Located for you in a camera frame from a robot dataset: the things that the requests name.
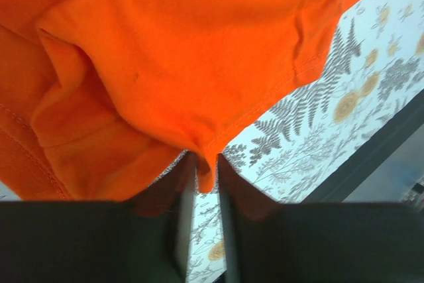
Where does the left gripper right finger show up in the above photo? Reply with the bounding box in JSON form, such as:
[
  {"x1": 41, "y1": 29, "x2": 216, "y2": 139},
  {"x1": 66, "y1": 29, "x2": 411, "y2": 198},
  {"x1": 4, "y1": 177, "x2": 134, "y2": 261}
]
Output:
[{"x1": 217, "y1": 155, "x2": 423, "y2": 282}]

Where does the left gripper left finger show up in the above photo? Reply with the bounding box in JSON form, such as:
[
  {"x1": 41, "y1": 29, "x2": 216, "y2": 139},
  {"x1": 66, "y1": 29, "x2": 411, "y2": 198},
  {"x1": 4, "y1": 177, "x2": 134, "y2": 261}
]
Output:
[{"x1": 1, "y1": 152, "x2": 197, "y2": 282}]

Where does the orange t-shirt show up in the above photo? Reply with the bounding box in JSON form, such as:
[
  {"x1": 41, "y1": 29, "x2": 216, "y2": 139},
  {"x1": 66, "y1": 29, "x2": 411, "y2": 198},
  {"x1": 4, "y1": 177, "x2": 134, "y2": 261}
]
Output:
[{"x1": 1, "y1": 0, "x2": 359, "y2": 201}]

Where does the floral patterned table mat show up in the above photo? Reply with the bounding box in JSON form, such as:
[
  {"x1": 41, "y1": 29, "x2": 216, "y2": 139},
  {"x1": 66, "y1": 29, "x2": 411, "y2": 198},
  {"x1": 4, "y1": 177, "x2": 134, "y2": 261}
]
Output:
[{"x1": 0, "y1": 0, "x2": 424, "y2": 283}]

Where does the aluminium frame rail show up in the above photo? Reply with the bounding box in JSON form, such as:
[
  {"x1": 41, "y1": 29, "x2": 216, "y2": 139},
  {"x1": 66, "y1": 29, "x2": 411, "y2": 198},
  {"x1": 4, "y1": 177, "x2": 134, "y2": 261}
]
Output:
[{"x1": 401, "y1": 177, "x2": 423, "y2": 211}]

